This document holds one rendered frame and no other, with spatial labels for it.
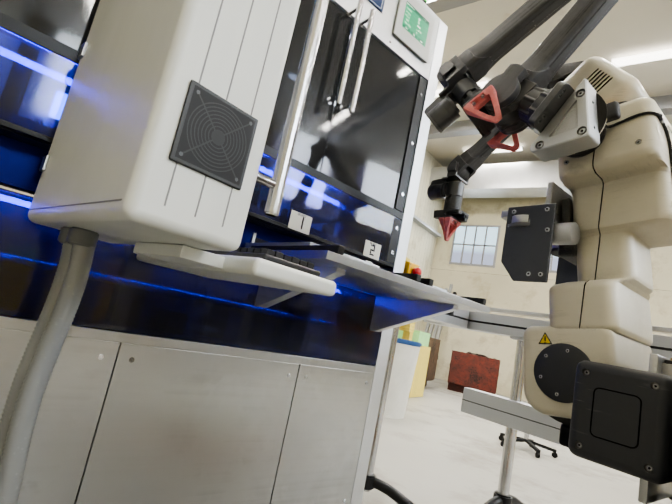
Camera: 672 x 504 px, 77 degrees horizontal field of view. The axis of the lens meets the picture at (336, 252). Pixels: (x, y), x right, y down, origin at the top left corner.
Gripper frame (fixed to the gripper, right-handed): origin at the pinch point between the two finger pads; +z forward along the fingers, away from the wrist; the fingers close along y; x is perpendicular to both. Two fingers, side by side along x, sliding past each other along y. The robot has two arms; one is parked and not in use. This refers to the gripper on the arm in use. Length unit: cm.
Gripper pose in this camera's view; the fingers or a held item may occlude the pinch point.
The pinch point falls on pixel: (446, 238)
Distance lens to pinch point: 148.2
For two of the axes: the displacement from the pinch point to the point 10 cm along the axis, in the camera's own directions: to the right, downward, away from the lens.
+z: -2.1, 9.7, -1.5
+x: -7.3, -2.6, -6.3
